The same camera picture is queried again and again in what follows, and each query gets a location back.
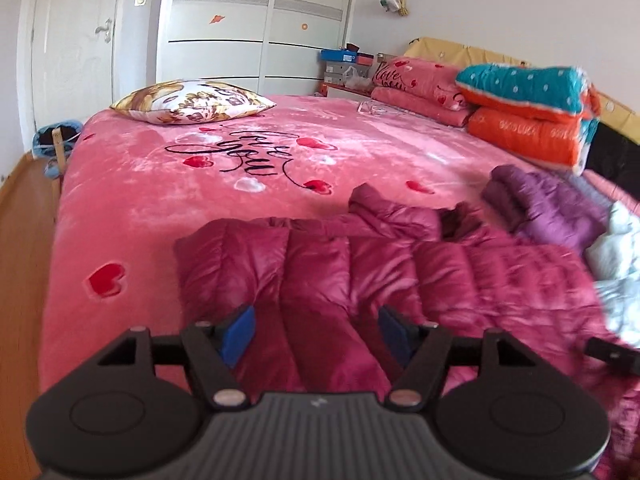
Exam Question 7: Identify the light blue down jacket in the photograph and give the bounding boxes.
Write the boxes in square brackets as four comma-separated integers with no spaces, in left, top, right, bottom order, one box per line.
[584,200,640,348]

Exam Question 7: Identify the pink heart pillows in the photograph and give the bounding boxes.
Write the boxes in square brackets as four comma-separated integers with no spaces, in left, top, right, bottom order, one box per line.
[372,56,476,103]

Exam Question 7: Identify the pink heart print bed blanket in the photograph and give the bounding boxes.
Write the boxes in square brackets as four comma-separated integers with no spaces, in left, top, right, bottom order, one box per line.
[37,92,640,480]

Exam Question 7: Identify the dark red down jacket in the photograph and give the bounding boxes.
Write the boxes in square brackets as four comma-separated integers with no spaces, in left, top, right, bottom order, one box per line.
[172,182,640,480]

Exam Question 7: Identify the yellow headboard cover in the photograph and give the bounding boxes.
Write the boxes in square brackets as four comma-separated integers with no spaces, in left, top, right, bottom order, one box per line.
[402,36,640,136]

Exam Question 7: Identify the purple down jacket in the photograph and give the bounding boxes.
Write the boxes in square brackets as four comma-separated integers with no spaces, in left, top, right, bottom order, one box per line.
[481,164,613,256]

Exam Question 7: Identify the clear clothes hanger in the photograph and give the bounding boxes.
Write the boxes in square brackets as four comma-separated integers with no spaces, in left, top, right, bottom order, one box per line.
[356,100,403,117]

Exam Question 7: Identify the low white cabinet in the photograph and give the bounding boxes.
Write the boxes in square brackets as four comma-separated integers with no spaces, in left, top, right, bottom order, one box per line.
[320,84,373,99]

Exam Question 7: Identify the gold floral print cushion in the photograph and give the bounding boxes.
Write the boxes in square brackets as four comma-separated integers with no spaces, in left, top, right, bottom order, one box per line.
[110,79,277,126]

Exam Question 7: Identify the lavender folded blanket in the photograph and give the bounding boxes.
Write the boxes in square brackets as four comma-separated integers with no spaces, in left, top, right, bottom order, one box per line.
[560,172,640,213]

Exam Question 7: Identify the orange folded quilt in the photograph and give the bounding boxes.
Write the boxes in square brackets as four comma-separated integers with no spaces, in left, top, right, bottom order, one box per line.
[467,107,601,176]

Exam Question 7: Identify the white door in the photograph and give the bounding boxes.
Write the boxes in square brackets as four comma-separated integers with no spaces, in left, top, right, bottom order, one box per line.
[20,0,126,136]

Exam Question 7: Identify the stack of boxes on nightstand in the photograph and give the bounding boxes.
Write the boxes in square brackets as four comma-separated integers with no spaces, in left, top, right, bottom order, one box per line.
[320,49,375,67]

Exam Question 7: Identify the blue basket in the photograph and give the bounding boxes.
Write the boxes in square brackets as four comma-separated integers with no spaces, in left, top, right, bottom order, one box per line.
[31,119,83,158]

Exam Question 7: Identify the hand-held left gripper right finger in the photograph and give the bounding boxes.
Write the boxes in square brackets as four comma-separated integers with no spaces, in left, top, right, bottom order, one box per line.
[377,304,541,409]

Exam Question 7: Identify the grey shoe box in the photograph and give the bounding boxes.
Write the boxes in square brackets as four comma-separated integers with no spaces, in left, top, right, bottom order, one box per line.
[322,61,373,77]

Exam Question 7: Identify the black cloth bag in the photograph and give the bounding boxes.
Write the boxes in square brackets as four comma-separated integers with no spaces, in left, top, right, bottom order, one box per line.
[585,120,640,186]

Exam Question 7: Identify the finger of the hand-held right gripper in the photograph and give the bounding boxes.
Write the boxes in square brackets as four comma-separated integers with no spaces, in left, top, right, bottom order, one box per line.
[585,337,640,377]

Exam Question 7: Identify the clear plastic bag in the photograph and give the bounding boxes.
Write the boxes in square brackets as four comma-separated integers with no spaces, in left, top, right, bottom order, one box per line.
[342,65,373,91]

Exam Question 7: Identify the white sliding wardrobe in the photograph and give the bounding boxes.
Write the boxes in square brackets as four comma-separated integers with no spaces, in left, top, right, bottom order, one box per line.
[155,0,358,98]

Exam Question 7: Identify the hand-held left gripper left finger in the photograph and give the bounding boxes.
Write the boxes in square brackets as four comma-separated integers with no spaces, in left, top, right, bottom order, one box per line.
[95,304,257,409]

